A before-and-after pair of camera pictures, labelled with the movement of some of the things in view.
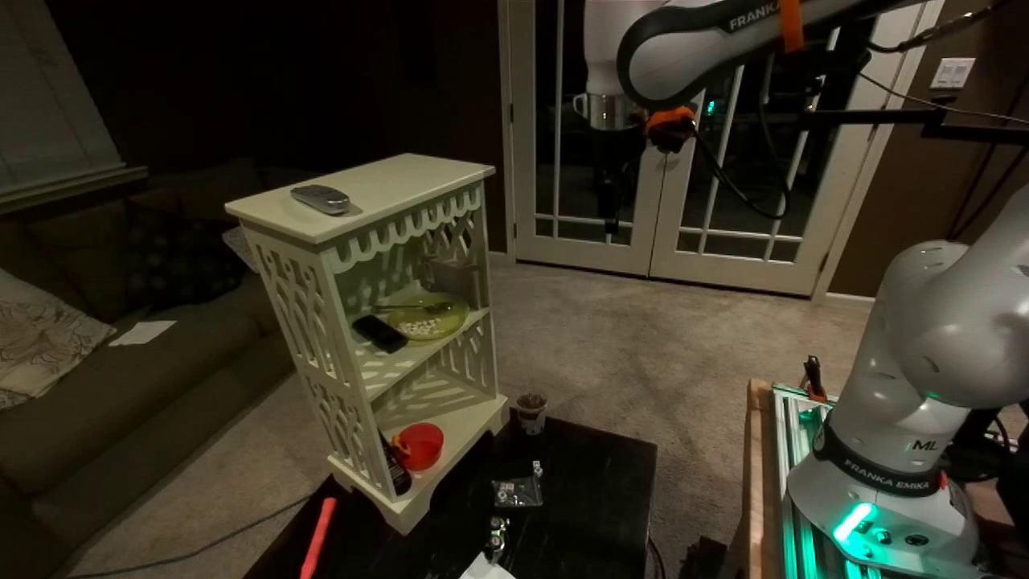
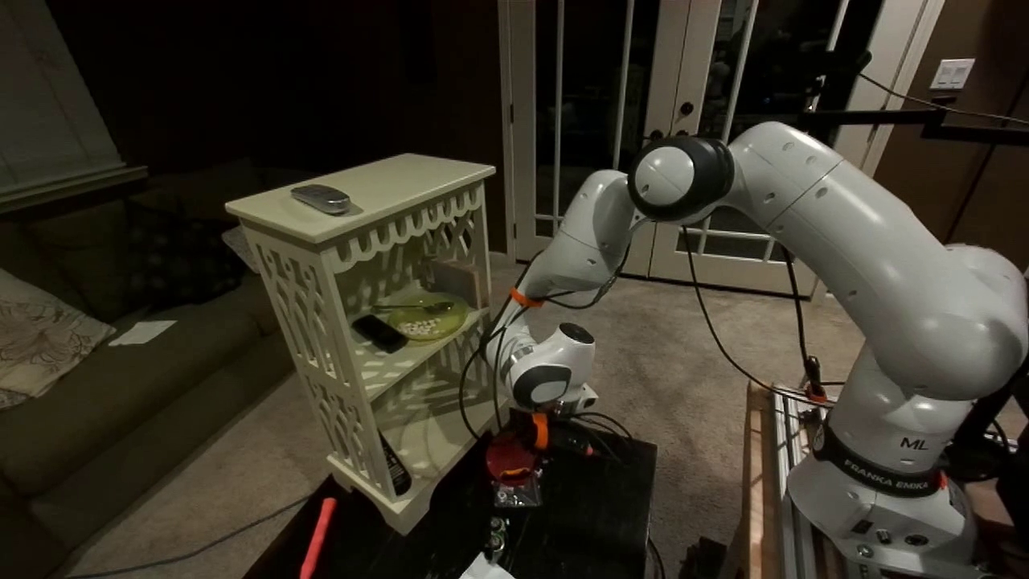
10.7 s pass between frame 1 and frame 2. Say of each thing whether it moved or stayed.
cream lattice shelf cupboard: stayed
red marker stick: stayed
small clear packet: stayed
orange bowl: moved
